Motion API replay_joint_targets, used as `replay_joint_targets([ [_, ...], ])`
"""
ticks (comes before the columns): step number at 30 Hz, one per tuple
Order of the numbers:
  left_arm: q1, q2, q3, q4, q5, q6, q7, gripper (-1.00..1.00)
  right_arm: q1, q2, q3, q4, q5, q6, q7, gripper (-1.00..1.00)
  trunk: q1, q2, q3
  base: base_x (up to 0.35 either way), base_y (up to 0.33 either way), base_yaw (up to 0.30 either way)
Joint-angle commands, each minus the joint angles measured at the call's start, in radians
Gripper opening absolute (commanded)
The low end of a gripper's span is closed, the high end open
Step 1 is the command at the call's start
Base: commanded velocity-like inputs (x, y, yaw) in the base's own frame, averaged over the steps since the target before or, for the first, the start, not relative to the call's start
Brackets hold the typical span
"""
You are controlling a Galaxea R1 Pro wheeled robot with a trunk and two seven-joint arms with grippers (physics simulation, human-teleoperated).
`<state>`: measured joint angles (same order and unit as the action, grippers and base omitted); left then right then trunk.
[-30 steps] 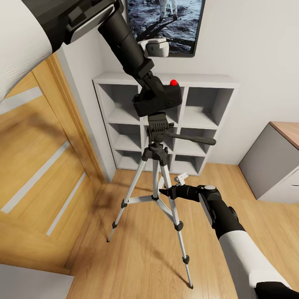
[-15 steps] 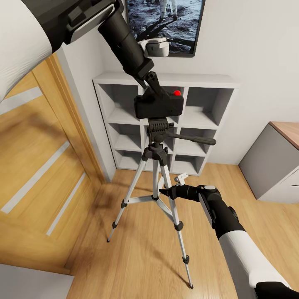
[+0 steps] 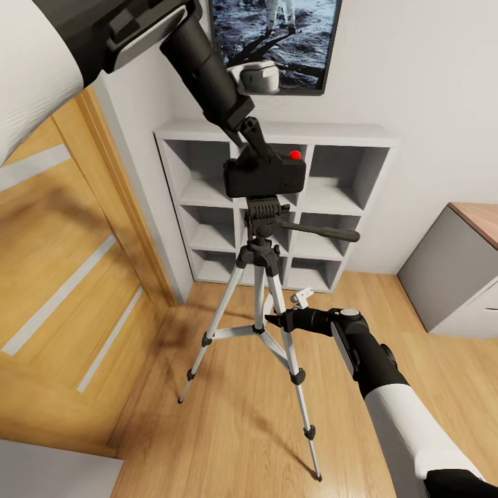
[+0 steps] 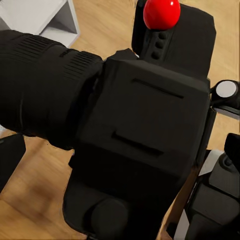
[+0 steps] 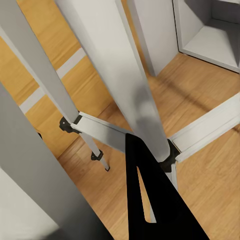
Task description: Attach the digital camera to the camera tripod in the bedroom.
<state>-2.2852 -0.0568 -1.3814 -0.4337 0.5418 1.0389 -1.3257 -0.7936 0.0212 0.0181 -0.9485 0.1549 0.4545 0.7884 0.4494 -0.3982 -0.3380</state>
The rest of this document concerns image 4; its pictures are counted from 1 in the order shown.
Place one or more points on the digital camera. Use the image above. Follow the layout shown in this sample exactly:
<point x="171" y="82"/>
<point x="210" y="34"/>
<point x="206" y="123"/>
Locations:
<point x="138" y="122"/>

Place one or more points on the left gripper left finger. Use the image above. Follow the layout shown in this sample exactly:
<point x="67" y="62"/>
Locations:
<point x="12" y="150"/>

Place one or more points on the bookcase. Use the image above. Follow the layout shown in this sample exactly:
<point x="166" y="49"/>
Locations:
<point x="52" y="19"/>

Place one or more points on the door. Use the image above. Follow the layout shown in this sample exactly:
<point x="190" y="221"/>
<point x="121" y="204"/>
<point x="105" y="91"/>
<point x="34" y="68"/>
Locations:
<point x="14" y="225"/>

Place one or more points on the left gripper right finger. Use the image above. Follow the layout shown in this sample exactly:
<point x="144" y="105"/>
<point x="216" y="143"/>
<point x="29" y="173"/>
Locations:
<point x="232" y="149"/>

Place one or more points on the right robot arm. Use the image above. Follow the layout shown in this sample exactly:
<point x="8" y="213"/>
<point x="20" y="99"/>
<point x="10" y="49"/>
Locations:
<point x="225" y="98"/>

